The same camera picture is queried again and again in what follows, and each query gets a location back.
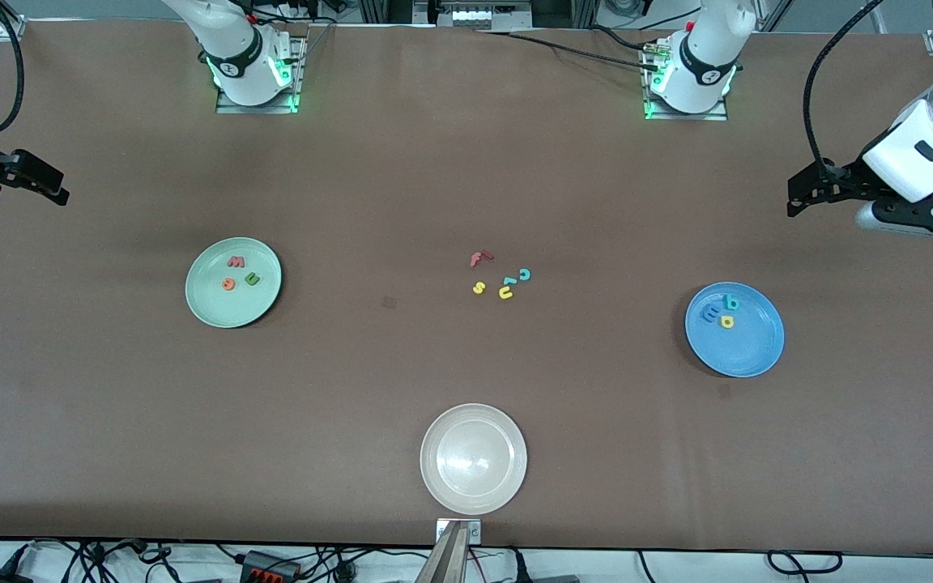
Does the beige plate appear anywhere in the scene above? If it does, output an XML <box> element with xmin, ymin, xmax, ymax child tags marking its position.
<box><xmin>420</xmin><ymin>403</ymin><xmax>529</xmax><ymax>516</ymax></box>

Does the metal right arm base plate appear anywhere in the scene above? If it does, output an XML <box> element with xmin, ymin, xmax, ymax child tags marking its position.
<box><xmin>215</xmin><ymin>36</ymin><xmax>305</xmax><ymax>114</ymax></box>

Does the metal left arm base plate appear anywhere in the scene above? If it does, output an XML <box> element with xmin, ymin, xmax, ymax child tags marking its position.
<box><xmin>643</xmin><ymin>36</ymin><xmax>731</xmax><ymax>122</ymax></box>

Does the black orange power strip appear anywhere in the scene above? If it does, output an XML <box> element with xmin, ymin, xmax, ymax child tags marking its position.
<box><xmin>238</xmin><ymin>551</ymin><xmax>303</xmax><ymax>583</ymax></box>

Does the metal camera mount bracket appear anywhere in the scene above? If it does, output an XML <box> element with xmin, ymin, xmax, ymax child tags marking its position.
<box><xmin>436</xmin><ymin>518</ymin><xmax>482</xmax><ymax>545</ymax></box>

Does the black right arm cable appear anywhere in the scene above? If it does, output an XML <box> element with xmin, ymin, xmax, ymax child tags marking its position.
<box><xmin>0</xmin><ymin>0</ymin><xmax>25</xmax><ymax>135</ymax></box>

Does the green plate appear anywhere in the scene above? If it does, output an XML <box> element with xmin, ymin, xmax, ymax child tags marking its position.
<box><xmin>185</xmin><ymin>236</ymin><xmax>283</xmax><ymax>330</ymax></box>

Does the grey control box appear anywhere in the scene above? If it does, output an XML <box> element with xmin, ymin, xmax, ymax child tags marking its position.
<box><xmin>432</xmin><ymin>0</ymin><xmax>534</xmax><ymax>32</ymax></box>

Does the black cable on table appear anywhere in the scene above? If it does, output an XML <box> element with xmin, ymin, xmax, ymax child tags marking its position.
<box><xmin>479</xmin><ymin>29</ymin><xmax>666</xmax><ymax>72</ymax></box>

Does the blue plate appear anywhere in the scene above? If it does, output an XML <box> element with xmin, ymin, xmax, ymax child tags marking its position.
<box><xmin>684</xmin><ymin>281</ymin><xmax>786</xmax><ymax>379</ymax></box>

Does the grey camera pole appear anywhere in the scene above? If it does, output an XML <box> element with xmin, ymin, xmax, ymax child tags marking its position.
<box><xmin>414</xmin><ymin>521</ymin><xmax>470</xmax><ymax>583</ymax></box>

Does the black looped floor cable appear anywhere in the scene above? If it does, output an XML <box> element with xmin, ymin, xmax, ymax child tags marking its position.
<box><xmin>766</xmin><ymin>551</ymin><xmax>844</xmax><ymax>576</ymax></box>

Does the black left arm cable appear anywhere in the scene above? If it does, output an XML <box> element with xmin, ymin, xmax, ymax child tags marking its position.
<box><xmin>803</xmin><ymin>0</ymin><xmax>884</xmax><ymax>167</ymax></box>

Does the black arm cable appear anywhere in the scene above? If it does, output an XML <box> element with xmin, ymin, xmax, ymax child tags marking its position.
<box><xmin>803</xmin><ymin>0</ymin><xmax>884</xmax><ymax>167</ymax></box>
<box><xmin>0</xmin><ymin>0</ymin><xmax>25</xmax><ymax>135</ymax></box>

